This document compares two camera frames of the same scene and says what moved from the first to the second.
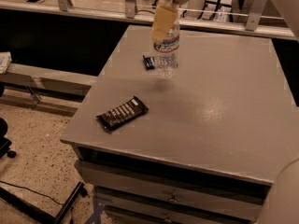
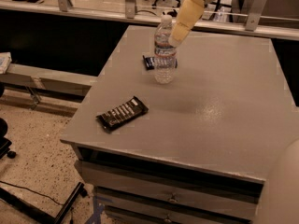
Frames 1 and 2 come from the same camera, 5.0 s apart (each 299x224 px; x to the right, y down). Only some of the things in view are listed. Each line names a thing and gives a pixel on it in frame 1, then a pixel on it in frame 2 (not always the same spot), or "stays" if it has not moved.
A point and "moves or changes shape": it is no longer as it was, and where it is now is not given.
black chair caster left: x=5 y=143 stays
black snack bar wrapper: x=134 y=107 stays
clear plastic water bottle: x=166 y=52 moves or changes shape
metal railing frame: x=257 y=14 stays
